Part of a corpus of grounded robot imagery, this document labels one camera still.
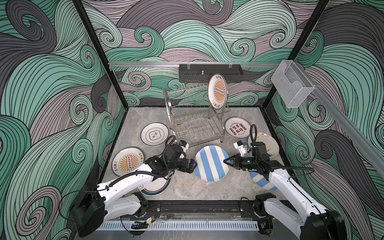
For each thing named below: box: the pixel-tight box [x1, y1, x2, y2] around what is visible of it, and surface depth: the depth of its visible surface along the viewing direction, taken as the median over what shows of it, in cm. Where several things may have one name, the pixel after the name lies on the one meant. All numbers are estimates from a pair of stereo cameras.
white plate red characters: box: [224, 116, 251, 139], surface depth 109 cm
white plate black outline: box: [140, 122, 169, 146], surface depth 106 cm
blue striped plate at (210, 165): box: [194, 145, 230, 182], surface depth 81 cm
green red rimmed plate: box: [138, 175, 172, 196], surface depth 80 cm
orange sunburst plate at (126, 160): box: [111, 146, 145, 177], surface depth 92 cm
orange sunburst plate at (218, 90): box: [208, 73, 229, 110], surface depth 83 cm
